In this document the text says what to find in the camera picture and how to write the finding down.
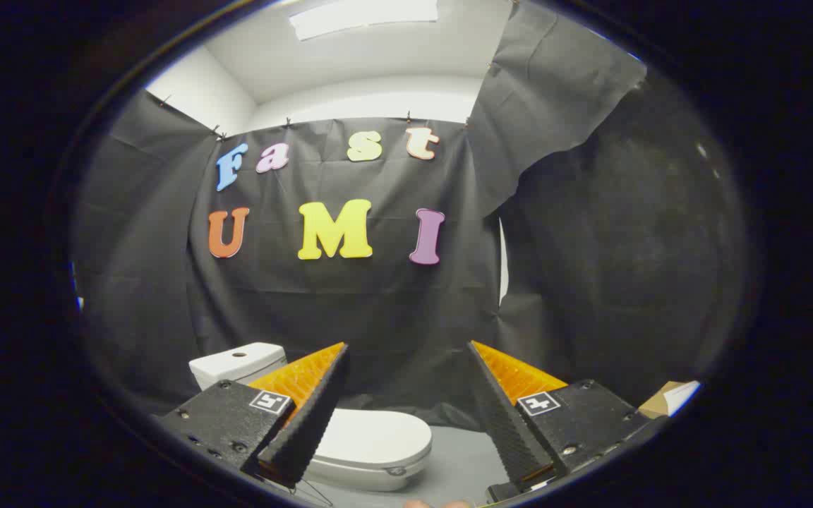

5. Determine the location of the white toilet tank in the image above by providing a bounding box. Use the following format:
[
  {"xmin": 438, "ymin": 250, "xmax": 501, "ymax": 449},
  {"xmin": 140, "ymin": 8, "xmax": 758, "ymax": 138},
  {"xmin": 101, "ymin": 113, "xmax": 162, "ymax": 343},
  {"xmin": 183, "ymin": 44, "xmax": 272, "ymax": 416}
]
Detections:
[{"xmin": 189, "ymin": 342, "xmax": 288, "ymax": 392}]

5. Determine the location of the white toilet bowl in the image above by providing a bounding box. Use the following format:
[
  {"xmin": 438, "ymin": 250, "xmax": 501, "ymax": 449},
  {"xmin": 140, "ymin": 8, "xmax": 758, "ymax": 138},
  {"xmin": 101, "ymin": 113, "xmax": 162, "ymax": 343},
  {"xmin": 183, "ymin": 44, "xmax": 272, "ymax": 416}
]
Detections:
[{"xmin": 304, "ymin": 452, "xmax": 430, "ymax": 492}]

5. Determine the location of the black backdrop cloth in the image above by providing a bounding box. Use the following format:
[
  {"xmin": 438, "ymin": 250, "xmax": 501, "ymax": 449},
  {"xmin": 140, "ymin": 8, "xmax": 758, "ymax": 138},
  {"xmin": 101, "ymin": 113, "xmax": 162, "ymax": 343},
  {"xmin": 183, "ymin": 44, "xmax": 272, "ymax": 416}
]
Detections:
[{"xmin": 71, "ymin": 0, "xmax": 749, "ymax": 431}]

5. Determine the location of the white toilet lid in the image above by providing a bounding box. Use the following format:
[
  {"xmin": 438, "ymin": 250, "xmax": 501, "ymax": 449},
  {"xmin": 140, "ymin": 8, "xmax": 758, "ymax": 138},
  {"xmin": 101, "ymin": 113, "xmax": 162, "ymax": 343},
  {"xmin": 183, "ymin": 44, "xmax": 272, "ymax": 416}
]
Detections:
[{"xmin": 306, "ymin": 408, "xmax": 433, "ymax": 472}]

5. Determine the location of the cardboard box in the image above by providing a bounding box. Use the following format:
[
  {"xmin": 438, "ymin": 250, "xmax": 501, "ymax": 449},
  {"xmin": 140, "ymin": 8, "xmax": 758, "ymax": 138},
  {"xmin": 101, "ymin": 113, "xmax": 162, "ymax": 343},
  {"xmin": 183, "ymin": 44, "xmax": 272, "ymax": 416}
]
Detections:
[{"xmin": 638, "ymin": 381, "xmax": 701, "ymax": 419}]

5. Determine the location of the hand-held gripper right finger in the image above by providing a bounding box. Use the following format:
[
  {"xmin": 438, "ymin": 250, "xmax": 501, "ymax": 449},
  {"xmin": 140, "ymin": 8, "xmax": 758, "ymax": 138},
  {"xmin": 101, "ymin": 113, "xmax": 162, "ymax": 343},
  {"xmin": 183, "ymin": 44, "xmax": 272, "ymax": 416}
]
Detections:
[{"xmin": 464, "ymin": 341, "xmax": 668, "ymax": 493}]

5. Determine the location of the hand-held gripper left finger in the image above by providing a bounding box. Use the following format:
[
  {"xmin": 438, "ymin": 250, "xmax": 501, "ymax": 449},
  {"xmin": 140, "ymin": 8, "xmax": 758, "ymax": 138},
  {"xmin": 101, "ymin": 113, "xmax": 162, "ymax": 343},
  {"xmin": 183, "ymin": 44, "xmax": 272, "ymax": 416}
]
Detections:
[{"xmin": 156, "ymin": 342, "xmax": 351, "ymax": 488}]

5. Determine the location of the thin black cable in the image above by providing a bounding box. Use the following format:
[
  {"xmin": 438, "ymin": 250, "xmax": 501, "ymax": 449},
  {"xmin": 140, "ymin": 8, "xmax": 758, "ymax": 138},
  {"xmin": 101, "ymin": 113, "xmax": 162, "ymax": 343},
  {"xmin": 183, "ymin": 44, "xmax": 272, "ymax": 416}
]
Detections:
[{"xmin": 258, "ymin": 471, "xmax": 335, "ymax": 507}]

